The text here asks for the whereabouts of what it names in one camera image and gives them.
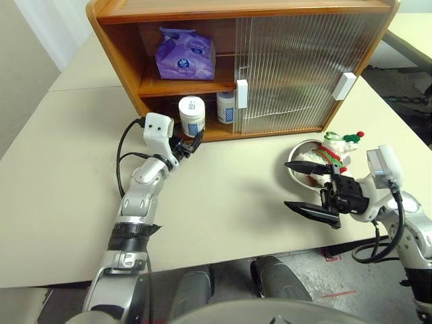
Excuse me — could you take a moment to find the white jar with blue label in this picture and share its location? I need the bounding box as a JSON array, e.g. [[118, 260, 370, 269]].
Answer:
[[216, 91, 236, 125], [178, 97, 207, 138]]

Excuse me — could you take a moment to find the wooden cabinet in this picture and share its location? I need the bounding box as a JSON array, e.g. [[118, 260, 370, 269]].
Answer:
[[85, 0, 402, 143]]

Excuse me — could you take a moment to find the metal bowl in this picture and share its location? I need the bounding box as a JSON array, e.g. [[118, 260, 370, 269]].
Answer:
[[288, 138, 342, 190]]

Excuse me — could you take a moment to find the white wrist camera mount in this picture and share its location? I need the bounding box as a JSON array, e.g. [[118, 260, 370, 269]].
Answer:
[[350, 144, 405, 223], [141, 113, 179, 169]]

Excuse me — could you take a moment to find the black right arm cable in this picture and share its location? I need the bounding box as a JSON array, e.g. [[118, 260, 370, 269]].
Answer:
[[352, 180, 406, 264]]

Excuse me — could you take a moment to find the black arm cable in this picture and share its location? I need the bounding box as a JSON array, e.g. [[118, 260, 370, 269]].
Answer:
[[116, 117, 159, 200], [352, 180, 406, 264]]

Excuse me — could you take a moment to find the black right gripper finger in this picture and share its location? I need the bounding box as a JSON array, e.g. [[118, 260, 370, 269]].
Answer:
[[284, 161, 335, 176], [284, 200, 340, 230]]

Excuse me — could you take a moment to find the purple tissue pack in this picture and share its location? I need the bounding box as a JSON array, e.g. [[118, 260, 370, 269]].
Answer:
[[155, 27, 217, 81]]

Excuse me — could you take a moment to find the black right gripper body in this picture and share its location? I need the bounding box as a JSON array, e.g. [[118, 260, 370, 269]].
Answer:
[[319, 173, 371, 215]]

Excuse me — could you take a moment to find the white door handle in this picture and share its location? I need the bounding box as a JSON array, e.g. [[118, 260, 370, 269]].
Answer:
[[332, 72, 357, 101], [236, 80, 248, 109]]

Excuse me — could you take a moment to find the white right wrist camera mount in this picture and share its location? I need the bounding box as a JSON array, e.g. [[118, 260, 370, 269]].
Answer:
[[350, 144, 405, 223]]

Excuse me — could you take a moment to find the ribbed glass sliding door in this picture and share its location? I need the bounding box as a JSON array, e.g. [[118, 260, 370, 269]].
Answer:
[[249, 12, 394, 134], [234, 16, 381, 135]]

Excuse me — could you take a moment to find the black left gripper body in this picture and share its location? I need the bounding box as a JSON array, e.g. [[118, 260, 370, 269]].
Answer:
[[170, 134, 197, 159]]

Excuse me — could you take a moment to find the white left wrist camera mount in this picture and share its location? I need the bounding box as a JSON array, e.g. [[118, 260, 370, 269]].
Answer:
[[141, 113, 179, 169]]

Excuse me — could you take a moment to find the grey rounded shape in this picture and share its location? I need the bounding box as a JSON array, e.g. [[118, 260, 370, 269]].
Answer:
[[168, 269, 215, 318], [250, 255, 313, 303]]

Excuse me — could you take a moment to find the white plush toy red sweater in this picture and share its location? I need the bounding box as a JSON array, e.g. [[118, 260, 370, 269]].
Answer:
[[296, 130, 365, 185]]

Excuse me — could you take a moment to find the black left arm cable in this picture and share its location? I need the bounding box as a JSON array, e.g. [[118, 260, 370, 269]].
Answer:
[[116, 117, 159, 200]]

